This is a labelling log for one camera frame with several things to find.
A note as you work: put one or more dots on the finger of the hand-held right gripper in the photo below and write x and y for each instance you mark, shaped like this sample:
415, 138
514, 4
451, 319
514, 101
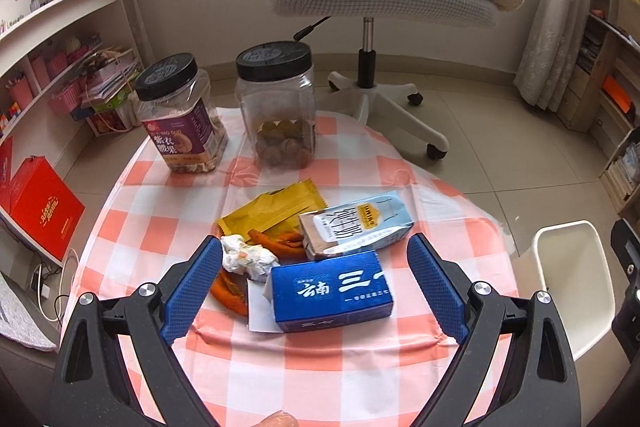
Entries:
625, 252

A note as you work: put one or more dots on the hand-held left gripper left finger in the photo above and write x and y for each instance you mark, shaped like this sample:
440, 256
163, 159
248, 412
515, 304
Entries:
192, 292

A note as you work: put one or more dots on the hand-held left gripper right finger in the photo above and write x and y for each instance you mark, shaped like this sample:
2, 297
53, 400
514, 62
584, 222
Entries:
440, 292

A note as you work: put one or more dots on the orange peel piece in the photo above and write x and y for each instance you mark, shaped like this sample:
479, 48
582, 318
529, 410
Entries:
230, 294

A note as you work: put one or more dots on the white trash bin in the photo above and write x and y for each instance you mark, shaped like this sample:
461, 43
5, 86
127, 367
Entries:
575, 277

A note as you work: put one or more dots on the white paper sheet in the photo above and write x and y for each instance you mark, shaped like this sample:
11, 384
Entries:
260, 312

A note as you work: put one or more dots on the red snack packet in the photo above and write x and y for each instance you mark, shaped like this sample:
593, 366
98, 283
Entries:
280, 243

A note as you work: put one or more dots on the blue cardboard box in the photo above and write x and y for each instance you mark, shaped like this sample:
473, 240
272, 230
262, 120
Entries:
330, 292

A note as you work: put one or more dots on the light blue milk carton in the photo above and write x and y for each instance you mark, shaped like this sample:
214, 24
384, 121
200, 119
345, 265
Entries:
350, 227

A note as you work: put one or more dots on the yellow snack packet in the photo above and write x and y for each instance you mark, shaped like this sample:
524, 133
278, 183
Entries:
272, 209

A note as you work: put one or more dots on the person's left hand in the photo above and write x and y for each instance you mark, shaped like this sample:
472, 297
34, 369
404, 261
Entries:
281, 419

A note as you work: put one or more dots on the wooden desk shelf unit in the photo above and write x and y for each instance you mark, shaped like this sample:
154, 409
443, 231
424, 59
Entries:
580, 107

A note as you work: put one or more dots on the orange box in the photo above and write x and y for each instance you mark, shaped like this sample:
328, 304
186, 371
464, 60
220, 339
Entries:
617, 92

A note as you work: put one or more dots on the purple label nut jar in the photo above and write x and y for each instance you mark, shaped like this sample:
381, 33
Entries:
180, 132

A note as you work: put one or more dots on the red gift box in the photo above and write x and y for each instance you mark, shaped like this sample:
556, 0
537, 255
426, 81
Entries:
47, 207

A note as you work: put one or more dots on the grey mat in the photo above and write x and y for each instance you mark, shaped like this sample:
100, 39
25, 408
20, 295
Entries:
20, 317

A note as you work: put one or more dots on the clear plastic nut jar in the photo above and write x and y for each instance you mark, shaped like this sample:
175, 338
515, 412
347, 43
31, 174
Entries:
275, 117

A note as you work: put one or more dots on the paper gift bag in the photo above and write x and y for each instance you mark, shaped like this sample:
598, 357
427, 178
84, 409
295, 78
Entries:
107, 117

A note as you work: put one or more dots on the red flat box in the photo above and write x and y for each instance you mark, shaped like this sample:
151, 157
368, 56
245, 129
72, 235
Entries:
5, 177

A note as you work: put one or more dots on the pink basket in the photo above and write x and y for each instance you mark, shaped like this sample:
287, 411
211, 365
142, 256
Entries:
67, 99

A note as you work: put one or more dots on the grey office chair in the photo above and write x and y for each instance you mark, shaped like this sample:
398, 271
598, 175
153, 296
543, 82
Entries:
370, 2

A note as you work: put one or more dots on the white bookshelf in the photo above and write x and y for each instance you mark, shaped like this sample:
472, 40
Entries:
75, 2

